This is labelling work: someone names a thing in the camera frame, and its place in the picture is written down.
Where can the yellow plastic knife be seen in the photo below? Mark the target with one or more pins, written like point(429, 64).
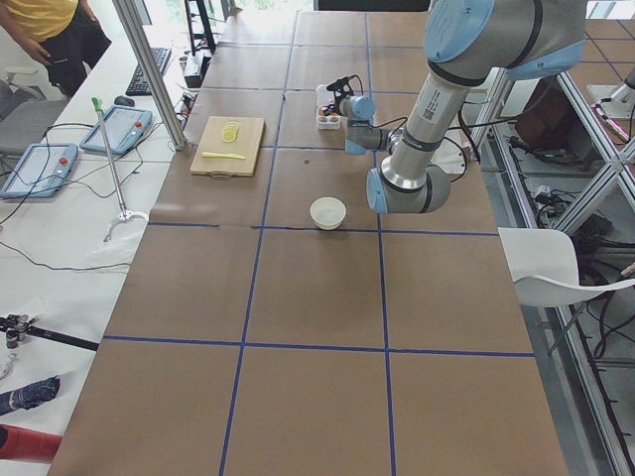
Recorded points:
point(229, 156)

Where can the red cylinder object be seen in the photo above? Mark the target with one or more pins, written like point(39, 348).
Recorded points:
point(27, 445)

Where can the blue teach pendant far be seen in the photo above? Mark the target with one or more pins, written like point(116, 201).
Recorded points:
point(125, 127)

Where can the clear plastic egg box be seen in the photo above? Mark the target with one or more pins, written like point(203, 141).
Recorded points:
point(326, 116)

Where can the bamboo cutting board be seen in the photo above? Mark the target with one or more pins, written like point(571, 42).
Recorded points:
point(248, 142)

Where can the white round bowl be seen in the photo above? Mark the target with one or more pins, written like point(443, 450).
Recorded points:
point(327, 213)

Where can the blue teach pendant near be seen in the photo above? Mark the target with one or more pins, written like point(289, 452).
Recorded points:
point(41, 171)

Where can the folded blue umbrella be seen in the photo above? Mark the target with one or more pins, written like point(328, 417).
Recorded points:
point(30, 396)

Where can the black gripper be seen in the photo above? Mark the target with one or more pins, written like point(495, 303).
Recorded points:
point(333, 107)

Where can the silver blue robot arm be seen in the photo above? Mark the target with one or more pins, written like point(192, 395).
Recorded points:
point(464, 40)

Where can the blue teach pendant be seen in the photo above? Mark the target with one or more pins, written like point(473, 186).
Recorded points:
point(125, 127)
point(41, 171)

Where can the black computer mouse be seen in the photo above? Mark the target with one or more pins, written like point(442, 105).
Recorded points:
point(123, 100)

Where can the black tripod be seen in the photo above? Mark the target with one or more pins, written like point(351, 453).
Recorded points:
point(17, 327)

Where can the grabber stick green tip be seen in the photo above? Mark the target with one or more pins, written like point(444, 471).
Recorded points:
point(125, 214)

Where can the aluminium frame post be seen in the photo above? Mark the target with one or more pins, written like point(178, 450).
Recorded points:
point(132, 26)

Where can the white chair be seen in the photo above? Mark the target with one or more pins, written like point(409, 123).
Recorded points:
point(544, 268)

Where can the person in yellow shirt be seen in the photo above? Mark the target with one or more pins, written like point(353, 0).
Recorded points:
point(64, 36)

